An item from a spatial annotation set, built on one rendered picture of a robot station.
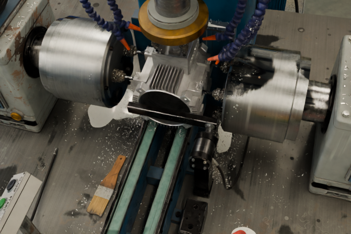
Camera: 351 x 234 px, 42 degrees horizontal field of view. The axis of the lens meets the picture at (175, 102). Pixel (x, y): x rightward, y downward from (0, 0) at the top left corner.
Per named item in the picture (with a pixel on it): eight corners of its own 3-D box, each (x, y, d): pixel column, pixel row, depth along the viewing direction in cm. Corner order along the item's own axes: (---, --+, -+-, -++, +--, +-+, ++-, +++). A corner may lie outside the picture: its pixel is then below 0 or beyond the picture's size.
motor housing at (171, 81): (155, 72, 146) (150, 29, 131) (213, 82, 142) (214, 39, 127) (136, 121, 135) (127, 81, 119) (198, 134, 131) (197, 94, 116)
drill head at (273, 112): (210, 77, 144) (211, 18, 124) (343, 100, 136) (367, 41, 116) (190, 141, 130) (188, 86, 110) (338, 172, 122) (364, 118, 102)
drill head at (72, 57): (49, 48, 156) (25, -10, 136) (149, 66, 148) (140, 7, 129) (14, 105, 142) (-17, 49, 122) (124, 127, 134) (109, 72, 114)
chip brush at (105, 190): (116, 154, 142) (115, 152, 142) (130, 159, 141) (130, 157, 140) (85, 212, 131) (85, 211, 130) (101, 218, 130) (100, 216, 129)
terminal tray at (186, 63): (164, 40, 133) (163, 22, 127) (200, 46, 131) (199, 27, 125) (152, 70, 126) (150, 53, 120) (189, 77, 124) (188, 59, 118)
